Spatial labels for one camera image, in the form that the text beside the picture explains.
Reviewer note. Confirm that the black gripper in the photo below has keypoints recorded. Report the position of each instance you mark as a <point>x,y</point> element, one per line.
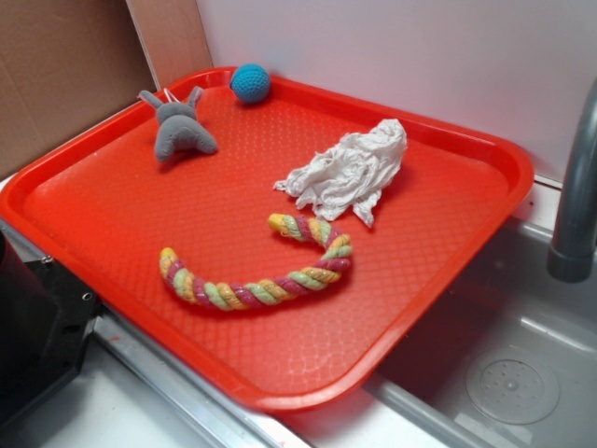
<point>46,320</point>

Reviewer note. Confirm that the gray plush animal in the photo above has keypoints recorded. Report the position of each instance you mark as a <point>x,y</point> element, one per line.
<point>179,128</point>

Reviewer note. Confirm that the red plastic tray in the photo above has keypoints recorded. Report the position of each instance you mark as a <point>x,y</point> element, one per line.
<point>104,207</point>

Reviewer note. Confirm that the brown cardboard panel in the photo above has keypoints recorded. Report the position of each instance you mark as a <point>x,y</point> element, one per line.
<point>68,65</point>

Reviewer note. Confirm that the blue crocheted ball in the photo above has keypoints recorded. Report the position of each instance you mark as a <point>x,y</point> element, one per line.
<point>250,83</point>

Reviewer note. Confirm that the crumpled white cloth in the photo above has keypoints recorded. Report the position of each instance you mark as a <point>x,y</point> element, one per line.
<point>350,175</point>

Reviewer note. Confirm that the gray toy sink basin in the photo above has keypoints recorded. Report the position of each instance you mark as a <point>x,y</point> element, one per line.
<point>506,357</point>

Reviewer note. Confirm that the gray metal faucet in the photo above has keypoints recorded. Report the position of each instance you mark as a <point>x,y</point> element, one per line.
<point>573,244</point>

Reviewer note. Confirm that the multicolour twisted rope toy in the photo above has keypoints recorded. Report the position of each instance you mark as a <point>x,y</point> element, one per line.
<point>225,297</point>

